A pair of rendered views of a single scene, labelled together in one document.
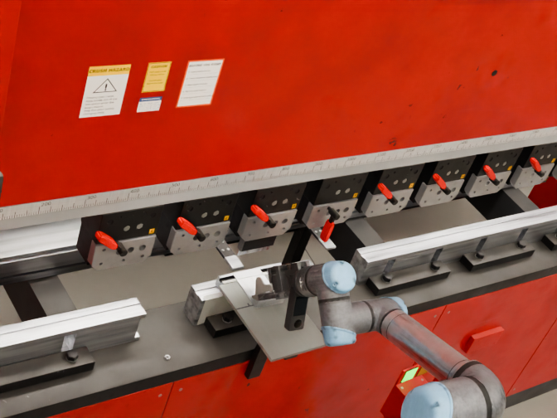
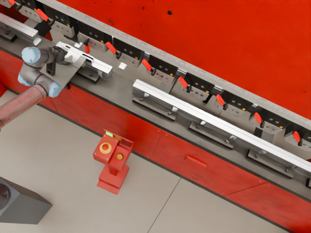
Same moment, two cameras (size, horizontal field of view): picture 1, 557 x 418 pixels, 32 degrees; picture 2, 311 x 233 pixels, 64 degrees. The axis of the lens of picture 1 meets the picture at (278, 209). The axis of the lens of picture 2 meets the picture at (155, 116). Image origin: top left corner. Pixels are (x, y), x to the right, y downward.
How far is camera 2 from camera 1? 225 cm
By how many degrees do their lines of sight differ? 43
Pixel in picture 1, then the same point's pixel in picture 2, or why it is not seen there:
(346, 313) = (24, 71)
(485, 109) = (172, 39)
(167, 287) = not seen: hidden behind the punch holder
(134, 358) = not seen: hidden behind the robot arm
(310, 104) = not seen: outside the picture
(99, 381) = (8, 46)
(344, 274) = (27, 54)
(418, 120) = (121, 16)
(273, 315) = (59, 67)
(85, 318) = (15, 24)
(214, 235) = (35, 15)
